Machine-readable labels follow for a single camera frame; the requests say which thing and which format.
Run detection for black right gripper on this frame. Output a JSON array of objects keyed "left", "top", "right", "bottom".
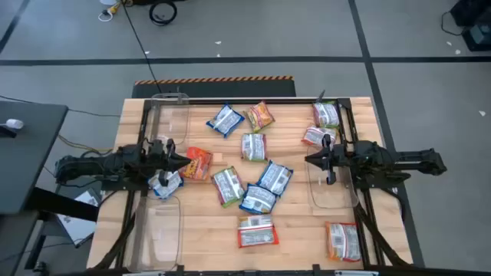
[{"left": 305, "top": 133, "right": 352, "bottom": 186}]

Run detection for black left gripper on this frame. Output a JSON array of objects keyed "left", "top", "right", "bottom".
[{"left": 147, "top": 137, "right": 192, "bottom": 188}]

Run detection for blue Maruchan ramen packet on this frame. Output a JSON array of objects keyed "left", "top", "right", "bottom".
[
  {"left": 255, "top": 159, "right": 295, "bottom": 198},
  {"left": 206, "top": 103, "right": 246, "bottom": 139},
  {"left": 147, "top": 169, "right": 185, "bottom": 200},
  {"left": 239, "top": 182, "right": 278, "bottom": 215}
]

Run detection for orange Maruchan ramen packet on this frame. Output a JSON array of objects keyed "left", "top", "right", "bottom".
[
  {"left": 179, "top": 146, "right": 214, "bottom": 182},
  {"left": 325, "top": 221, "right": 363, "bottom": 263}
]

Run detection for red Maruchan ramen packet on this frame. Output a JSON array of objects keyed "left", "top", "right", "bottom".
[
  {"left": 301, "top": 126, "right": 338, "bottom": 149},
  {"left": 236, "top": 214, "right": 280, "bottom": 249}
]

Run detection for green lime shrimp ramen packet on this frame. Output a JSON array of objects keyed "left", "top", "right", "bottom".
[
  {"left": 240, "top": 133, "right": 269, "bottom": 163},
  {"left": 210, "top": 166, "right": 246, "bottom": 209},
  {"left": 312, "top": 100, "right": 341, "bottom": 129}
]

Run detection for orange red snack packet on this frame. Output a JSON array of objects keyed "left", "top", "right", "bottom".
[{"left": 244, "top": 100, "right": 276, "bottom": 133}]

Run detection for clear plastic bin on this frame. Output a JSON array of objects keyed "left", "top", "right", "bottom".
[
  {"left": 128, "top": 195, "right": 184, "bottom": 272},
  {"left": 149, "top": 93, "right": 191, "bottom": 146},
  {"left": 305, "top": 153, "right": 360, "bottom": 211}
]

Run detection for black hazard-striped floor mat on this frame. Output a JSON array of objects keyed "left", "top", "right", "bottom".
[{"left": 132, "top": 75, "right": 297, "bottom": 99}]

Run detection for white paper sheets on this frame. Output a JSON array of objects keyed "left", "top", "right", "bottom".
[{"left": 57, "top": 189, "right": 101, "bottom": 246}]

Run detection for dark grey desk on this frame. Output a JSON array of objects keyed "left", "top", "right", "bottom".
[{"left": 0, "top": 100, "right": 101, "bottom": 274}]

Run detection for yellow and white plug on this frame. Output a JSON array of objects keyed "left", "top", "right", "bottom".
[{"left": 97, "top": 0, "right": 123, "bottom": 23}]

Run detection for black floor equipment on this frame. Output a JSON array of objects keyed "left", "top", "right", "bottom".
[{"left": 440, "top": 0, "right": 491, "bottom": 53}]

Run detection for black metal table frame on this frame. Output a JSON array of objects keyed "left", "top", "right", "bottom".
[{"left": 90, "top": 97, "right": 417, "bottom": 276}]

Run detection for black cable bundle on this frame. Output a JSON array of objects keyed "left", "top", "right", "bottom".
[
  {"left": 91, "top": 212, "right": 136, "bottom": 270},
  {"left": 354, "top": 202, "right": 410, "bottom": 268}
]

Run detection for yellow floor cable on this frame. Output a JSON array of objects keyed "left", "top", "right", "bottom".
[{"left": 57, "top": 133, "right": 104, "bottom": 155}]

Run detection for long black floor cable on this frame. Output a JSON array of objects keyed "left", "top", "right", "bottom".
[{"left": 121, "top": 0, "right": 164, "bottom": 95}]

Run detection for coiled black cable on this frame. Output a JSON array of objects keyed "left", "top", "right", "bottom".
[{"left": 148, "top": 1, "right": 179, "bottom": 27}]

